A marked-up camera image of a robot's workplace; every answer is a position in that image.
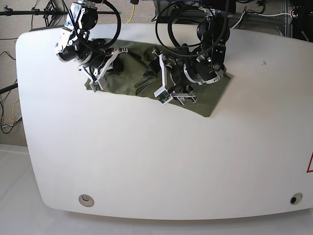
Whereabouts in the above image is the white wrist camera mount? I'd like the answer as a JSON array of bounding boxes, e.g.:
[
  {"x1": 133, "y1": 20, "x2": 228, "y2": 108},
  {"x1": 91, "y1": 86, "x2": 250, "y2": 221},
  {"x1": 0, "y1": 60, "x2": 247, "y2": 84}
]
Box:
[
  {"x1": 79, "y1": 48, "x2": 128, "y2": 92},
  {"x1": 152, "y1": 49, "x2": 198, "y2": 107}
]

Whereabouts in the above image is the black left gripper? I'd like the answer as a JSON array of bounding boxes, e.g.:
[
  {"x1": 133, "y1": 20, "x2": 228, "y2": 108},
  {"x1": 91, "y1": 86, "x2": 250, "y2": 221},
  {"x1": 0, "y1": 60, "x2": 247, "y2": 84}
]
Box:
[{"x1": 143, "y1": 58, "x2": 188, "y2": 90}]

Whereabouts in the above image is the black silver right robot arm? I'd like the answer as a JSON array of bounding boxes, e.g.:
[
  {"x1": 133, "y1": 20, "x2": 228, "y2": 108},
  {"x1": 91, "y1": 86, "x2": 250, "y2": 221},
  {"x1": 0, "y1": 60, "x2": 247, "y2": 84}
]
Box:
[{"x1": 55, "y1": 0, "x2": 122, "y2": 75}]

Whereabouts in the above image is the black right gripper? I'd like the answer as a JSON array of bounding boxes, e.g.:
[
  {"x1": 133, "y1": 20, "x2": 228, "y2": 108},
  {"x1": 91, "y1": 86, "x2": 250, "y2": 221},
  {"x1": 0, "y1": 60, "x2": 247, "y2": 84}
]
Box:
[{"x1": 87, "y1": 48, "x2": 124, "y2": 76}]

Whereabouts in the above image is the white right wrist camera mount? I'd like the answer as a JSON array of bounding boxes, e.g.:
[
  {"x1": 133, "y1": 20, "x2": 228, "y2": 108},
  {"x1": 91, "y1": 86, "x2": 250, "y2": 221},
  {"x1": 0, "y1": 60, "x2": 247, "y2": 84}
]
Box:
[{"x1": 79, "y1": 48, "x2": 128, "y2": 92}]

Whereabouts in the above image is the green T-shirt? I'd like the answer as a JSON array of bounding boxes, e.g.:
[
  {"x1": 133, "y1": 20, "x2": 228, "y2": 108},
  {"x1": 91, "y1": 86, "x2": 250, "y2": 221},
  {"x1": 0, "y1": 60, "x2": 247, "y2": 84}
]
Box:
[{"x1": 84, "y1": 40, "x2": 232, "y2": 118}]

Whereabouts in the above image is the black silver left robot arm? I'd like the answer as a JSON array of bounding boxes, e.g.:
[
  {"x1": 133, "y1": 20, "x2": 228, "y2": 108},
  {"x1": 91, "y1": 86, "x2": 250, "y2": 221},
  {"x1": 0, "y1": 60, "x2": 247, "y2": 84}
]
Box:
[{"x1": 153, "y1": 0, "x2": 236, "y2": 97}]

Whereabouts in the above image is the left table grommet hole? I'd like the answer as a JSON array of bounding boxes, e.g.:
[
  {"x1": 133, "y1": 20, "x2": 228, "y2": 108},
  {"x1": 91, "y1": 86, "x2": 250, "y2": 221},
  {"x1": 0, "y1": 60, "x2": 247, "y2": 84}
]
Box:
[{"x1": 78, "y1": 194, "x2": 94, "y2": 208}]

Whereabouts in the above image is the table grommet hole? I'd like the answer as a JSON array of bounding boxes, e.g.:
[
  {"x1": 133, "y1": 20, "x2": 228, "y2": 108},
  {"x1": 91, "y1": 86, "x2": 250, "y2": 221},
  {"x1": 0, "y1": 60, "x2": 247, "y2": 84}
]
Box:
[
  {"x1": 78, "y1": 194, "x2": 94, "y2": 208},
  {"x1": 290, "y1": 193, "x2": 303, "y2": 205}
]

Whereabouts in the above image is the right table grommet hole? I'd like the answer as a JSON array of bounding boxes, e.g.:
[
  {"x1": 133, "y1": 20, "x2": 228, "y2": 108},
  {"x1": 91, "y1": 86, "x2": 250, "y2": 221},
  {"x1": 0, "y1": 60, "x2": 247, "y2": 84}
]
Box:
[{"x1": 290, "y1": 193, "x2": 303, "y2": 205}]

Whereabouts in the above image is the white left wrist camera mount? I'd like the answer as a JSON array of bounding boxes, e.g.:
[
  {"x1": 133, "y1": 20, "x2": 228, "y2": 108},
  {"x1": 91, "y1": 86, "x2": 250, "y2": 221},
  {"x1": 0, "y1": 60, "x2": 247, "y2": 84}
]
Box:
[{"x1": 152, "y1": 49, "x2": 198, "y2": 107}]

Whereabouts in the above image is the black tripod stand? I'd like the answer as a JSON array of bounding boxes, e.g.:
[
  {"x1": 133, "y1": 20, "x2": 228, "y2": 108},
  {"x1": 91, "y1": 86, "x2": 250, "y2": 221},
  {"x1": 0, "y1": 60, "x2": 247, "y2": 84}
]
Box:
[{"x1": 0, "y1": 0, "x2": 67, "y2": 29}]

